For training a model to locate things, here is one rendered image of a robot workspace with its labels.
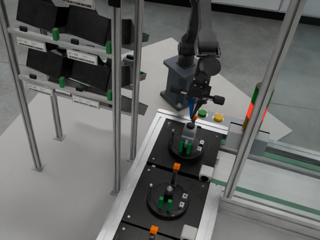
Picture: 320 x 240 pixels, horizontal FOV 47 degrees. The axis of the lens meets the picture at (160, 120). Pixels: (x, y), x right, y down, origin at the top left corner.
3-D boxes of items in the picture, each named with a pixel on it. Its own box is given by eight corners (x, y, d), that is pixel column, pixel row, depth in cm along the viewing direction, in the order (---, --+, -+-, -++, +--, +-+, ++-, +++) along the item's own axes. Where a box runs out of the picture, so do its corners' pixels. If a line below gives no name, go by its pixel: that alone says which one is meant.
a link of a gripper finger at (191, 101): (186, 96, 130) (185, 96, 124) (196, 99, 129) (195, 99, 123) (182, 115, 131) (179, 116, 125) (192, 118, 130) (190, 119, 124)
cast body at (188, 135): (184, 130, 140) (187, 117, 135) (195, 133, 139) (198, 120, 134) (179, 145, 134) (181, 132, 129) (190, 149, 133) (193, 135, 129)
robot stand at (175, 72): (182, 84, 186) (187, 51, 172) (201, 101, 178) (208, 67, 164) (159, 94, 179) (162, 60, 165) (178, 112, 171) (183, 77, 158)
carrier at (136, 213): (145, 167, 135) (146, 145, 127) (208, 186, 131) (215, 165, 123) (120, 223, 118) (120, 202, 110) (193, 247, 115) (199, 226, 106)
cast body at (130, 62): (122, 71, 135) (126, 52, 133) (134, 74, 135) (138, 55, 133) (117, 75, 127) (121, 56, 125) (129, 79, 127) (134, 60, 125)
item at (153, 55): (171, 41, 219) (171, 37, 217) (290, 135, 171) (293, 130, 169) (62, 79, 186) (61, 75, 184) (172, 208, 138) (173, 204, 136)
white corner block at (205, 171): (200, 170, 136) (202, 163, 134) (212, 174, 136) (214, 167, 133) (197, 180, 133) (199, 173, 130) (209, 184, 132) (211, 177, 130)
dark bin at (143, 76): (114, 67, 138) (119, 48, 135) (145, 79, 134) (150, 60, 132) (69, 77, 113) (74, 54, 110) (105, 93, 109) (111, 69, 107)
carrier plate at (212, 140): (165, 122, 153) (165, 118, 152) (221, 137, 149) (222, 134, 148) (146, 165, 136) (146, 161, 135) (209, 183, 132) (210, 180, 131)
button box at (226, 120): (194, 116, 164) (195, 106, 160) (240, 129, 161) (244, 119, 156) (190, 127, 159) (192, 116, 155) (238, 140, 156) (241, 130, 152)
